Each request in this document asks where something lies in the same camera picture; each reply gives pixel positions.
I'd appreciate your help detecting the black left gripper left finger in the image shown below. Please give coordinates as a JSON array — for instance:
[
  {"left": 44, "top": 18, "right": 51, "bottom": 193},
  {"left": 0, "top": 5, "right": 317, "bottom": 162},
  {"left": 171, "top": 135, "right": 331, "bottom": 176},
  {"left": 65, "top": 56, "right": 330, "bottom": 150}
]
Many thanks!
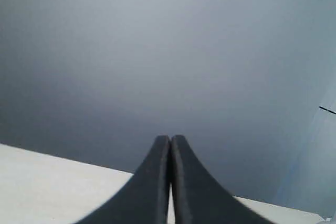
[{"left": 78, "top": 135, "right": 171, "bottom": 224}]

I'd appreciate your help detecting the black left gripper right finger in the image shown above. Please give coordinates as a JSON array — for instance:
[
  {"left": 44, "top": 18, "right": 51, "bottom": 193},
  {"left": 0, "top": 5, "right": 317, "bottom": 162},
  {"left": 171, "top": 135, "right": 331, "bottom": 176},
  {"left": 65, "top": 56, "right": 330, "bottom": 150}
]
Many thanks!
[{"left": 171, "top": 135, "right": 270, "bottom": 224}]

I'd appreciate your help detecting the thin black cable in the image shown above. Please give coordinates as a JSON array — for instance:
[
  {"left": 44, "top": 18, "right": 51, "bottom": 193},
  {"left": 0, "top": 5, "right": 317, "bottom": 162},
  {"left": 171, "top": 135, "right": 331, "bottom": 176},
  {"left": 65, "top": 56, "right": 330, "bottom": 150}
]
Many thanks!
[{"left": 319, "top": 105, "right": 336, "bottom": 116}]

